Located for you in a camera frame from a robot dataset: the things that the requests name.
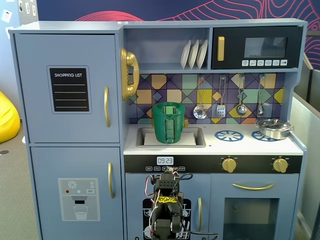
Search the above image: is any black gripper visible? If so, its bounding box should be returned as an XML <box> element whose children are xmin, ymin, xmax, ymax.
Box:
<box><xmin>159</xmin><ymin>173</ymin><xmax>180</xmax><ymax>194</ymax></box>

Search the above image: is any green round tray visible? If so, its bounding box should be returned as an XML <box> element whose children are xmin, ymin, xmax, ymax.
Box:
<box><xmin>152</xmin><ymin>101</ymin><xmax>185</xmax><ymax>118</ymax></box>

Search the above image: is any steel pot lid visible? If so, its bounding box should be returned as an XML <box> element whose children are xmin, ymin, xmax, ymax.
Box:
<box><xmin>257</xmin><ymin>118</ymin><xmax>291</xmax><ymax>131</ymax></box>

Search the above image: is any yellow black sticker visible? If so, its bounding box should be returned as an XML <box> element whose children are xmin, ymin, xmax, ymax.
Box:
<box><xmin>156</xmin><ymin>196</ymin><xmax>177</xmax><ymax>204</ymax></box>

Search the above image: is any digital clock display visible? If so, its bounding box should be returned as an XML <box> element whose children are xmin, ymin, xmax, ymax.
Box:
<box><xmin>156</xmin><ymin>156</ymin><xmax>174</xmax><ymax>166</ymax></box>

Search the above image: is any blue dishwasher door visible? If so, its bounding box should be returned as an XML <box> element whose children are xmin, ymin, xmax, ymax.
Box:
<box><xmin>124</xmin><ymin>173</ymin><xmax>210</xmax><ymax>240</ymax></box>

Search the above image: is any black control panel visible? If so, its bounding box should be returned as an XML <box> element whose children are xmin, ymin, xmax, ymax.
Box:
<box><xmin>124</xmin><ymin>154</ymin><xmax>303</xmax><ymax>174</ymax></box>

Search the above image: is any grey toy sink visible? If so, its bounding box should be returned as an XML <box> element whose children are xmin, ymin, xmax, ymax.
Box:
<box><xmin>136</xmin><ymin>126</ymin><xmax>207</xmax><ymax>148</ymax></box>

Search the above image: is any green cylindrical container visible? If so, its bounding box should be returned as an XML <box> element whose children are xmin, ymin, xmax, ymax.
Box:
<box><xmin>152</xmin><ymin>101</ymin><xmax>186</xmax><ymax>145</ymax></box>

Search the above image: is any blue oven door with window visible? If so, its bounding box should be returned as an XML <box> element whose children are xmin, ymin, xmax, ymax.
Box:
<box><xmin>210</xmin><ymin>174</ymin><xmax>300</xmax><ymax>240</ymax></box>

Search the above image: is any gold stove knob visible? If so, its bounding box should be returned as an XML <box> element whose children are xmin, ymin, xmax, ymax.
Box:
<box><xmin>221</xmin><ymin>157</ymin><xmax>237</xmax><ymax>173</ymax></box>
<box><xmin>272</xmin><ymin>157</ymin><xmax>289</xmax><ymax>174</ymax></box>

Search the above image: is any metal skimmer spoon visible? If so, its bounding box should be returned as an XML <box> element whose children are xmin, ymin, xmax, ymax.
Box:
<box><xmin>192</xmin><ymin>74</ymin><xmax>208</xmax><ymax>120</ymax></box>

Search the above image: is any metal slotted spatula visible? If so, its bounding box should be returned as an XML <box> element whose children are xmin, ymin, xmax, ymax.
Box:
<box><xmin>216</xmin><ymin>74</ymin><xmax>227</xmax><ymax>118</ymax></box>

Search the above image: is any metal ladle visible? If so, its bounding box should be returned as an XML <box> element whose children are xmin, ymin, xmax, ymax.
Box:
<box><xmin>236</xmin><ymin>74</ymin><xmax>248</xmax><ymax>116</ymax></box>

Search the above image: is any steel toy pot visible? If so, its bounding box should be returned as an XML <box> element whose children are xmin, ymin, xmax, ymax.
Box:
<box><xmin>255</xmin><ymin>118</ymin><xmax>294</xmax><ymax>140</ymax></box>

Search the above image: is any small metal serving spoon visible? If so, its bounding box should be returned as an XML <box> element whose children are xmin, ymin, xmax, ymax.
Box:
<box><xmin>257</xmin><ymin>73</ymin><xmax>266</xmax><ymax>116</ymax></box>

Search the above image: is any blue freezer door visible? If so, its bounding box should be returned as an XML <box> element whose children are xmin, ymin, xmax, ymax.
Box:
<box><xmin>30</xmin><ymin>146</ymin><xmax>125</xmax><ymax>240</ymax></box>

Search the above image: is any white toy plate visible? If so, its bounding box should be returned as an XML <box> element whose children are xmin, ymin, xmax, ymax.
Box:
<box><xmin>180</xmin><ymin>39</ymin><xmax>192</xmax><ymax>70</ymax></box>
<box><xmin>196</xmin><ymin>39</ymin><xmax>209</xmax><ymax>70</ymax></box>
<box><xmin>188</xmin><ymin>39</ymin><xmax>200</xmax><ymax>70</ymax></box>

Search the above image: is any gold toy telephone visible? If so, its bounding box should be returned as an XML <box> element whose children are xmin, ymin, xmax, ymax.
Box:
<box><xmin>120</xmin><ymin>47</ymin><xmax>140</xmax><ymax>101</ymax></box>

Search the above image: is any blue wooden play kitchen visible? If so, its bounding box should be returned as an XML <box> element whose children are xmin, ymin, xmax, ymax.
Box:
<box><xmin>8</xmin><ymin>18</ymin><xmax>308</xmax><ymax>240</ymax></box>

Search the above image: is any black shopping list board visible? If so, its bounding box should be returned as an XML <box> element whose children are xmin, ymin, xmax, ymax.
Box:
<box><xmin>46</xmin><ymin>65</ymin><xmax>92</xmax><ymax>115</ymax></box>

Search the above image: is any grey office partition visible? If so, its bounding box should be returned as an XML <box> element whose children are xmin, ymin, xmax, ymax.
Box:
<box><xmin>291</xmin><ymin>96</ymin><xmax>320</xmax><ymax>240</ymax></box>

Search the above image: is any black microwave door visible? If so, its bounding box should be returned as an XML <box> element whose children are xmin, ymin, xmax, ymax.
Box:
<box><xmin>211</xmin><ymin>25</ymin><xmax>304</xmax><ymax>70</ymax></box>

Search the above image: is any blue fridge door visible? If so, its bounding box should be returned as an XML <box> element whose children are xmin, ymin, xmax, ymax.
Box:
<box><xmin>14</xmin><ymin>33</ymin><xmax>121</xmax><ymax>144</ymax></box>

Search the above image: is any yellow bean bag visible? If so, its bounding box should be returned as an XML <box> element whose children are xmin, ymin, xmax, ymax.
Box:
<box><xmin>0</xmin><ymin>90</ymin><xmax>21</xmax><ymax>144</ymax></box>

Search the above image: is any black cable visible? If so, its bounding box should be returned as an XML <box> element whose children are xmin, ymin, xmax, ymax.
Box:
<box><xmin>174</xmin><ymin>172</ymin><xmax>194</xmax><ymax>186</ymax></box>

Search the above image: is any red white black wire bundle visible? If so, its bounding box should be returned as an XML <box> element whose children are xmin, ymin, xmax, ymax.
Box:
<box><xmin>144</xmin><ymin>174</ymin><xmax>161</xmax><ymax>236</ymax></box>

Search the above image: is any gold dishwasher handle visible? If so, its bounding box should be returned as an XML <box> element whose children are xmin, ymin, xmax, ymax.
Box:
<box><xmin>198</xmin><ymin>197</ymin><xmax>203</xmax><ymax>232</ymax></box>

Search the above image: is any gold freezer door handle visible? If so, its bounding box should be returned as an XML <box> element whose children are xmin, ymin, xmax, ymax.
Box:
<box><xmin>107</xmin><ymin>162</ymin><xmax>115</xmax><ymax>199</ymax></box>

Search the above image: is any gold oven handle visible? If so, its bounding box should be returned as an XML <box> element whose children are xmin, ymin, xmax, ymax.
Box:
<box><xmin>232</xmin><ymin>183</ymin><xmax>276</xmax><ymax>191</ymax></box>

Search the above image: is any gold fridge door handle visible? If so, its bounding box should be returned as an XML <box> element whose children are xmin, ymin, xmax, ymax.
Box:
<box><xmin>103</xmin><ymin>86</ymin><xmax>111</xmax><ymax>128</ymax></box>

